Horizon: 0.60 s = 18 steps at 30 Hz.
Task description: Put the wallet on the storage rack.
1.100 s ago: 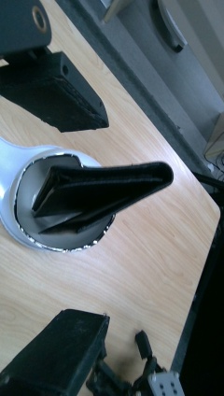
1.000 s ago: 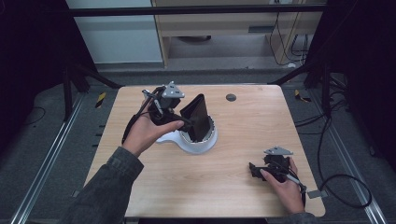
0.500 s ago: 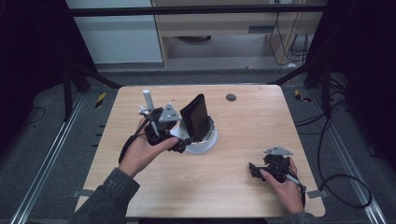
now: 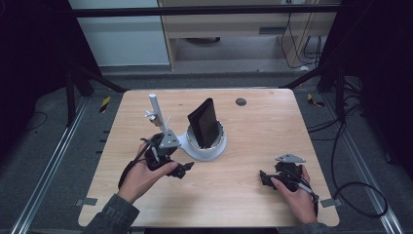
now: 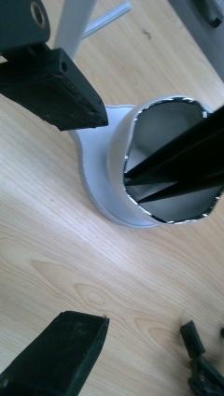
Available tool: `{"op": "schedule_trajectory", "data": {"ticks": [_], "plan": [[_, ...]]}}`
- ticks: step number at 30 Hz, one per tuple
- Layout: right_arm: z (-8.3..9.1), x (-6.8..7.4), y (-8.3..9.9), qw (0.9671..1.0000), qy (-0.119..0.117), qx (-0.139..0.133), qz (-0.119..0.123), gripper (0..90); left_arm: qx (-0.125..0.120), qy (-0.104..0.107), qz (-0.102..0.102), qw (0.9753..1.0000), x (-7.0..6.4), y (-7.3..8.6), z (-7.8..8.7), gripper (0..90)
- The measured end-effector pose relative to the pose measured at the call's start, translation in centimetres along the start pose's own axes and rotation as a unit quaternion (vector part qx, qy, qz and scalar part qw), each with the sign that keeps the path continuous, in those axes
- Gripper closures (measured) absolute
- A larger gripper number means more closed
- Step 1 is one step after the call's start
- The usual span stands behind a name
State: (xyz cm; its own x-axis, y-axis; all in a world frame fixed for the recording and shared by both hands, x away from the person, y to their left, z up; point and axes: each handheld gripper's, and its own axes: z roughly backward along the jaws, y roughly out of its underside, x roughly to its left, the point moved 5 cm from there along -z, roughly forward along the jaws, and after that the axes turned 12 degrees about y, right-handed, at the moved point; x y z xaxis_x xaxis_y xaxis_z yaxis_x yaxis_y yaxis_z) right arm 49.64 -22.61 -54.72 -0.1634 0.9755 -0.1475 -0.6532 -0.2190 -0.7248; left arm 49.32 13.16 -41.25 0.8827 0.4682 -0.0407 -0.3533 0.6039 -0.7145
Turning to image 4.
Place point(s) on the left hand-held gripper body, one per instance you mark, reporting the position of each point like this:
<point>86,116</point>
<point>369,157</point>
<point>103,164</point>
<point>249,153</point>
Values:
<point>162,149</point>

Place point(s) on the white jewelry stand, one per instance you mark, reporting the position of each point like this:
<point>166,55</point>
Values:
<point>157,107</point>

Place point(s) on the dark curtain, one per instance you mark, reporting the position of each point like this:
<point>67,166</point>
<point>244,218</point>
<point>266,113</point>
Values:
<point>383,65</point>
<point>29,65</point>

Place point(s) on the yellow black tape strip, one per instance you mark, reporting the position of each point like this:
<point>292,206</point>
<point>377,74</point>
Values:
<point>314,101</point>
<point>105,104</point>

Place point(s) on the person's right hand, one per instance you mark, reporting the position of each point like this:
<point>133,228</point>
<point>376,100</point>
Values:
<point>297,201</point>

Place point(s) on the black horizontal bar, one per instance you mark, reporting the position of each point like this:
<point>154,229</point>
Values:
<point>195,10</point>

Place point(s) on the round table grommet hole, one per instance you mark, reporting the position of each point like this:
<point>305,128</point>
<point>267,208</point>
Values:
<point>241,101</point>

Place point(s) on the aluminium floor rail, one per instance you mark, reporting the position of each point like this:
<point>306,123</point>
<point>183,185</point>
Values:
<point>363,165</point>
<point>48,165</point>

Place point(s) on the black metal stand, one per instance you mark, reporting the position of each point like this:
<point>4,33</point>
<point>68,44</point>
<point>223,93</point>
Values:
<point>69,94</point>
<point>339,94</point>

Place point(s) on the black wallet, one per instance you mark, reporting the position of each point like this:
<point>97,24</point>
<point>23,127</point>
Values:
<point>205,125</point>

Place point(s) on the white bowl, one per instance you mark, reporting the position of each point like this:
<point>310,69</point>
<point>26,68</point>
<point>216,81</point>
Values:
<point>218,143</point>

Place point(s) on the light wooden desk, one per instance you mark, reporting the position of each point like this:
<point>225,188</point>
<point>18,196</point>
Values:
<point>227,24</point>

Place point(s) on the grey tape piece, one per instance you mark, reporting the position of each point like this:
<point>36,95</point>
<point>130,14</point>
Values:
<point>87,202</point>
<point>331,203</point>

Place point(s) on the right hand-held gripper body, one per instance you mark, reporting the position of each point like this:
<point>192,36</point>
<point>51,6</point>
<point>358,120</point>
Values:
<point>289,170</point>

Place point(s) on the person's left hand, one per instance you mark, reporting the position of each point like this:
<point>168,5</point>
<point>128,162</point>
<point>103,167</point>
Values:
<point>142,180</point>

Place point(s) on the white cabinet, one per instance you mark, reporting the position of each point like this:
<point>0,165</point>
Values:
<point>123,39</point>

